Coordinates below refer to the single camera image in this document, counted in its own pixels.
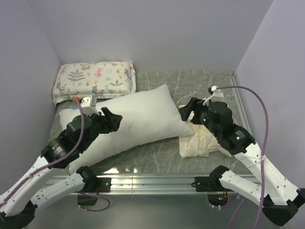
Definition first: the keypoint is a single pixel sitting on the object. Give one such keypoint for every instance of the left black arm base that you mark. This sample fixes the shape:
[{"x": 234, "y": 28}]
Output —
[{"x": 91, "y": 196}]

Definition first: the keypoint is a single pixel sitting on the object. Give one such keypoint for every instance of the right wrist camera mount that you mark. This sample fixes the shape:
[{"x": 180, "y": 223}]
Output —
[{"x": 216, "y": 95}]

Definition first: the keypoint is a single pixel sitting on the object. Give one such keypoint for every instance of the aluminium right side rail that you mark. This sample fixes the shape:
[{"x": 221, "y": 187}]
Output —
[{"x": 239, "y": 102}]

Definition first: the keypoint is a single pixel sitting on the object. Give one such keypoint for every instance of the white pillow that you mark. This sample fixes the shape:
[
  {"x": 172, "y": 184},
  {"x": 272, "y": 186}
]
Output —
[{"x": 147, "y": 116}]

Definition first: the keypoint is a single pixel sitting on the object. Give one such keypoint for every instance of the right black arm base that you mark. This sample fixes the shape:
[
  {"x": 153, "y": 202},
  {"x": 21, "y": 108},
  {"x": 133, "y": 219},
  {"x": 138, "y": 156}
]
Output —
[{"x": 217, "y": 196}]

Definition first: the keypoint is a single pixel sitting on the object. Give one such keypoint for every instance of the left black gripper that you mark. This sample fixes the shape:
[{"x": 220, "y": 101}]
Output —
[{"x": 112, "y": 121}]

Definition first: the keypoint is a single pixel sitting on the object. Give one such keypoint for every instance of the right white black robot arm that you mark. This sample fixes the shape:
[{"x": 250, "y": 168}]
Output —
[{"x": 279, "y": 199}]

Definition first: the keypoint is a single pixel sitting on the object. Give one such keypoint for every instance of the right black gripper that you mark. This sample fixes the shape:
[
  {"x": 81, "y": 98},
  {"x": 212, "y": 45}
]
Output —
[{"x": 185, "y": 111}]

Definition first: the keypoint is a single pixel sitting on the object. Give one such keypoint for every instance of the animal print patterned pillow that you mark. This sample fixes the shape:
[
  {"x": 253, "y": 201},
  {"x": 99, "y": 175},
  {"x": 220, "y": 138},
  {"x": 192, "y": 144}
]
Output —
[{"x": 106, "y": 80}]

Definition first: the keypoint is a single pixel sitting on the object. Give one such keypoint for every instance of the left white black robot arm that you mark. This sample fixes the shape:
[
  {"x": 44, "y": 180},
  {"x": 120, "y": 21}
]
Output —
[{"x": 19, "y": 205}]

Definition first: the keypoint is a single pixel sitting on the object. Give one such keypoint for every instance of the aluminium front rail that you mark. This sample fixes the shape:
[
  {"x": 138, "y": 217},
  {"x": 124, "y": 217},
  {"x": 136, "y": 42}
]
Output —
[{"x": 157, "y": 184}]

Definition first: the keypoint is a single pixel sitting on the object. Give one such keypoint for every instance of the cream pillowcase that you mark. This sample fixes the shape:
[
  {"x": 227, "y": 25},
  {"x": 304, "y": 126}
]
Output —
[{"x": 200, "y": 143}]

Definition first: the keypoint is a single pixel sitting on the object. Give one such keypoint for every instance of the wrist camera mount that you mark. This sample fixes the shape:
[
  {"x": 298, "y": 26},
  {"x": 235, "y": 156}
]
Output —
[
  {"x": 216, "y": 95},
  {"x": 88, "y": 104}
]

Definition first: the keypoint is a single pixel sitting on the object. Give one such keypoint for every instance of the aluminium rail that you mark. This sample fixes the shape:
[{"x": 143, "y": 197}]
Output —
[
  {"x": 157, "y": 184},
  {"x": 239, "y": 102}
]

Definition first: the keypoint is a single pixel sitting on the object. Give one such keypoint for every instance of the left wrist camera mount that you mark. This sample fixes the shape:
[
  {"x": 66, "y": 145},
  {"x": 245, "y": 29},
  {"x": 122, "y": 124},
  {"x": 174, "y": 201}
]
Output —
[{"x": 88, "y": 104}]

